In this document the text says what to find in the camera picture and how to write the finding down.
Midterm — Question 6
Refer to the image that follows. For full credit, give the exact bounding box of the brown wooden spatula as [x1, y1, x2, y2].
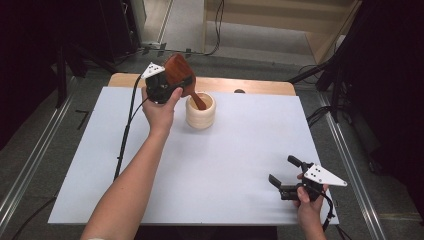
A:
[163, 53, 208, 111]

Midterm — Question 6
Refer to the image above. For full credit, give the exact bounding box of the person's right hand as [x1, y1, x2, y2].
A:
[293, 185, 330, 225]

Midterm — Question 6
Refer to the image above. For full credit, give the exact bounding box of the black hanging cable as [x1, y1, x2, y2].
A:
[203, 0, 225, 57]

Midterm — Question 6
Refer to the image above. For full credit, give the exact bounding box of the aluminium floor rail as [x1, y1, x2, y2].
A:
[316, 92, 388, 240]
[0, 76, 80, 229]

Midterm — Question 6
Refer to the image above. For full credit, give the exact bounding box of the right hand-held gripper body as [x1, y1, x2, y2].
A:
[279, 162, 348, 203]

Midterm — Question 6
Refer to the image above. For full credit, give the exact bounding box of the white table sheet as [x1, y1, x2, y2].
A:
[48, 86, 340, 225]

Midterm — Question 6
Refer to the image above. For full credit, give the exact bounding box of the right hand-held gripper cable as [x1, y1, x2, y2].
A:
[313, 186, 336, 233]

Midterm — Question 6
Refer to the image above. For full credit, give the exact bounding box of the person's left hand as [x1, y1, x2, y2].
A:
[141, 87, 184, 136]

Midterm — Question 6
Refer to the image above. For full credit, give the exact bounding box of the hand-held gripper cable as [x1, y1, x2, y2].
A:
[113, 73, 150, 183]
[313, 186, 336, 233]

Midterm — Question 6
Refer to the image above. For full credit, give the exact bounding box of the black tripod stand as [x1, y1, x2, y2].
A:
[54, 41, 118, 109]
[288, 58, 346, 124]

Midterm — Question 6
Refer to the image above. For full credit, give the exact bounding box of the black equipment cabinet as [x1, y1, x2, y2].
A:
[99, 0, 142, 64]

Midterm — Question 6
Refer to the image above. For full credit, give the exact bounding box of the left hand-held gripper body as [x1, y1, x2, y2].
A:
[140, 62, 183, 105]

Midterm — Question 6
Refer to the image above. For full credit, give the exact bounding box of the beige wooden panel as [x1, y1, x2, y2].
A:
[202, 0, 362, 65]

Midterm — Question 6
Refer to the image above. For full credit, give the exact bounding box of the left hand-held gripper cable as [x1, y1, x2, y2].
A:
[113, 73, 150, 183]

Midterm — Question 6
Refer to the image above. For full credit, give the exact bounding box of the cream ribbed utensil holder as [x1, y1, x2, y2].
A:
[185, 92, 217, 130]

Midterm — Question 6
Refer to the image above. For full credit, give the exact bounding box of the black floor cable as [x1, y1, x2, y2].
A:
[11, 195, 57, 240]
[305, 105, 332, 128]

